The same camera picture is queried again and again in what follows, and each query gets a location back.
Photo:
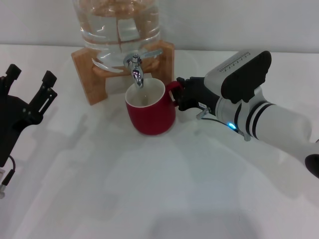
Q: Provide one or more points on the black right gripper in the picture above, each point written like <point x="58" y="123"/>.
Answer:
<point x="197" y="94"/>

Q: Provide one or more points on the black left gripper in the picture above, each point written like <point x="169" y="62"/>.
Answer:
<point x="12" y="112"/>

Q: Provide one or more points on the red ceramic cup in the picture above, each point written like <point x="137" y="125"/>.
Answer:
<point x="149" y="119"/>

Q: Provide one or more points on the chrome faucet tap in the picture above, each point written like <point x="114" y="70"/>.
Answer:
<point x="136" y="72"/>

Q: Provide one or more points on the wooden dispenser stand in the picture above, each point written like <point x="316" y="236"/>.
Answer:
<point x="92" y="82"/>

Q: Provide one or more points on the glass water dispenser jar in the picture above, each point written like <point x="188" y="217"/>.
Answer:
<point x="112" y="30"/>

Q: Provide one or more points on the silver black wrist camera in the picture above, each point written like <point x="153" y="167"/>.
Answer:
<point x="239" y="74"/>

